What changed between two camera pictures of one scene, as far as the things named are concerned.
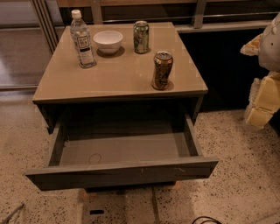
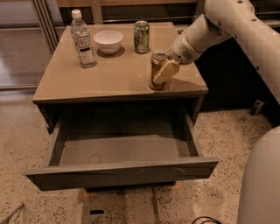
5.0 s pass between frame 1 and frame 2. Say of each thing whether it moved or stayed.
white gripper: moved
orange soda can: stayed
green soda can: stayed
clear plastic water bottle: stayed
